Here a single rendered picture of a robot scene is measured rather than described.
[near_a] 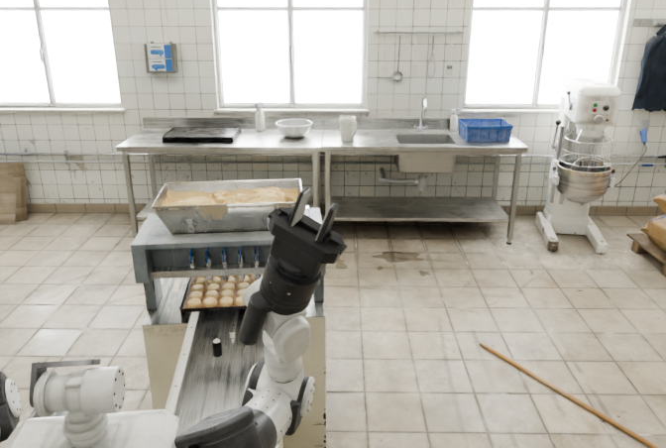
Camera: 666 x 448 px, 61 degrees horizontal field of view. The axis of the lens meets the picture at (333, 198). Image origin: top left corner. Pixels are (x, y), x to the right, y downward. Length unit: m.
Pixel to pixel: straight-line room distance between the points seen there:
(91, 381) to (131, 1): 4.84
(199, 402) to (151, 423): 0.93
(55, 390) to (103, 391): 0.07
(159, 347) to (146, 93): 3.57
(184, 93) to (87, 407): 4.73
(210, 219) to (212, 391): 0.63
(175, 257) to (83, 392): 1.41
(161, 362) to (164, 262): 0.41
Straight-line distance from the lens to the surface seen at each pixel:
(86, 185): 6.07
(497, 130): 4.99
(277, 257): 0.88
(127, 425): 0.99
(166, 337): 2.36
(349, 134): 4.80
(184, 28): 5.43
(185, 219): 2.17
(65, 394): 0.93
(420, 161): 4.85
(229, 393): 1.93
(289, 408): 1.13
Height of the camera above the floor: 2.03
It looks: 20 degrees down
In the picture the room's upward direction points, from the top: straight up
